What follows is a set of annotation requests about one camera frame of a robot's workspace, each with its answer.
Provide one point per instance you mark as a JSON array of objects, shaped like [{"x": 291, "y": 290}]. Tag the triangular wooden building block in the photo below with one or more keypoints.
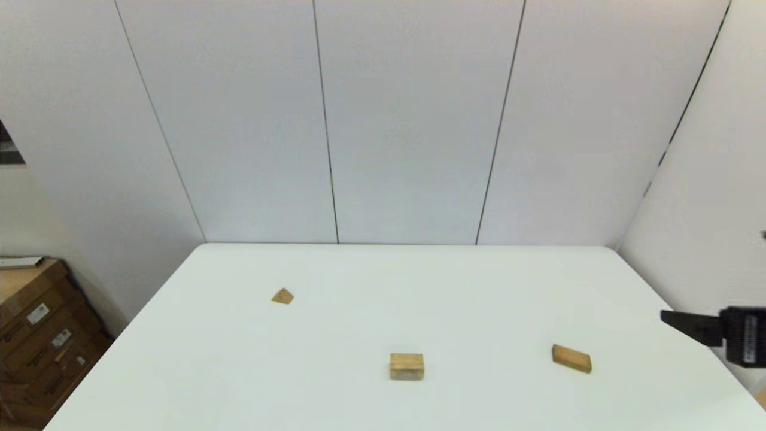
[{"x": 282, "y": 296}]

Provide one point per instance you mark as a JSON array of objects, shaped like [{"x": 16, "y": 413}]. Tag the rectangular wooden building block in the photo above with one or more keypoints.
[{"x": 571, "y": 358}]

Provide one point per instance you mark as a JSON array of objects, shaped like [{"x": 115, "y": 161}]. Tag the brown cardboard box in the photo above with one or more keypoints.
[
  {"x": 37, "y": 313},
  {"x": 61, "y": 339},
  {"x": 79, "y": 361}
]

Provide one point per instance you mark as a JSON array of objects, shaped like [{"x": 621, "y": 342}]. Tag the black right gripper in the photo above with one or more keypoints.
[{"x": 745, "y": 335}]

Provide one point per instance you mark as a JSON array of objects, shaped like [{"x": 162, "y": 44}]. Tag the flat grey panel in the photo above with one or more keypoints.
[{"x": 21, "y": 262}]

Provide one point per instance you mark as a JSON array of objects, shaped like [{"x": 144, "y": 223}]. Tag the dark wall picture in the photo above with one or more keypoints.
[{"x": 11, "y": 149}]

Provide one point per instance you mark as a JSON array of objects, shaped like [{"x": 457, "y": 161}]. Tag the arched wooden building block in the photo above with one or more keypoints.
[{"x": 407, "y": 366}]

